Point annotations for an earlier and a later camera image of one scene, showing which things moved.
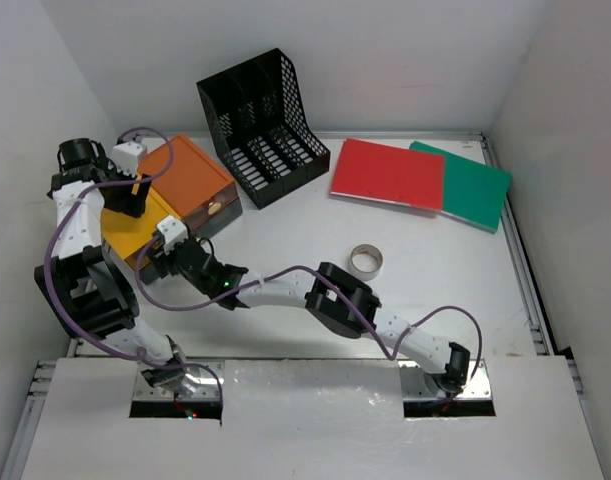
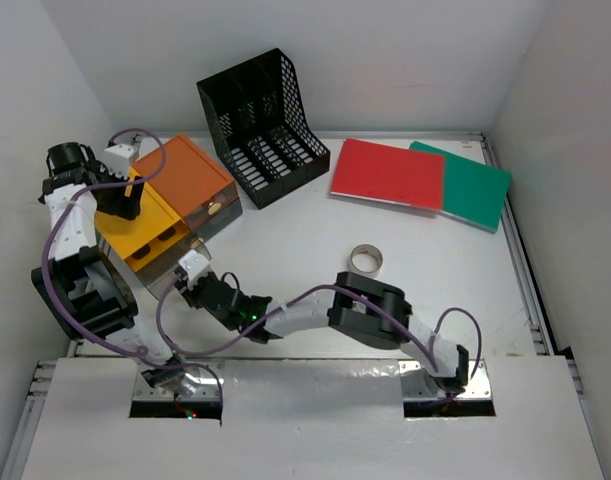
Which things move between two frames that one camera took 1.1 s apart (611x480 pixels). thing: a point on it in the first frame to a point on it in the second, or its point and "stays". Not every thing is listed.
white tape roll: (366, 261) stays
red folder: (388, 173) stays
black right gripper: (164, 262) to (192, 295)
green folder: (474, 192) stays
